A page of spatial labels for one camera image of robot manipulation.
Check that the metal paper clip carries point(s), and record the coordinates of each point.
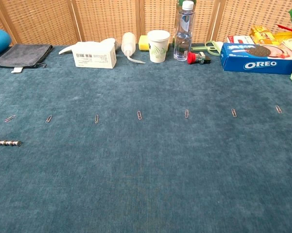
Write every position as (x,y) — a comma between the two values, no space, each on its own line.
(96,119)
(48,119)
(186,113)
(278,109)
(9,118)
(234,112)
(139,115)

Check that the silver magnet bar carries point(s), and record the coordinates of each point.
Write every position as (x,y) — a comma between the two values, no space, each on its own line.
(7,143)

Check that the teal table cloth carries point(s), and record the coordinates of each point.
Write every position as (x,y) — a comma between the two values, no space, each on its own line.
(145,157)

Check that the white leaf-print paper cup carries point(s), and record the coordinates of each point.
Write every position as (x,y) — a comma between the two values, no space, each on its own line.
(158,48)

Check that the yellow sponge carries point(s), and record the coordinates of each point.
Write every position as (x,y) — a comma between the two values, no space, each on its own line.
(143,43)

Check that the red emergency stop button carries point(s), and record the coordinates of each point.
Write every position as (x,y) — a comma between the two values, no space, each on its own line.
(192,58)

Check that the translucent squeeze wash bottle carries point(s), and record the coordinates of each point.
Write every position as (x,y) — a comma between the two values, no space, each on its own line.
(128,43)

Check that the white barcode carton box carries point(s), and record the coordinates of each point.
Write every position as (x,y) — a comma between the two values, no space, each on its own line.
(94,57)

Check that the clear water bottle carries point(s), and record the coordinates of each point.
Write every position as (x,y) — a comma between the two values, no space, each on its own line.
(183,36)

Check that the light green plastic brush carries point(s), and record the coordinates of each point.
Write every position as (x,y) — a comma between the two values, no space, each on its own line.
(212,48)

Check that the woven rattan folding screen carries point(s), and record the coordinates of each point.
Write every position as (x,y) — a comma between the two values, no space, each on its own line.
(99,19)

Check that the white red blue box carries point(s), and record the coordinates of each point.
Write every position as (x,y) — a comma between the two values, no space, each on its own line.
(240,39)

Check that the blue Oreo cookie box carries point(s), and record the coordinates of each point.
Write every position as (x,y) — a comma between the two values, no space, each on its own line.
(257,64)

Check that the dark grey cloth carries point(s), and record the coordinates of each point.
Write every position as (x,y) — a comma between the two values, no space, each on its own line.
(24,55)

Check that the yellow snack box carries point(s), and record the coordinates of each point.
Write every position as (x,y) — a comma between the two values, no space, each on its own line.
(261,34)

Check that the yellow card package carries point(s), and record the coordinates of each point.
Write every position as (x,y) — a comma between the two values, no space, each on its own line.
(286,36)

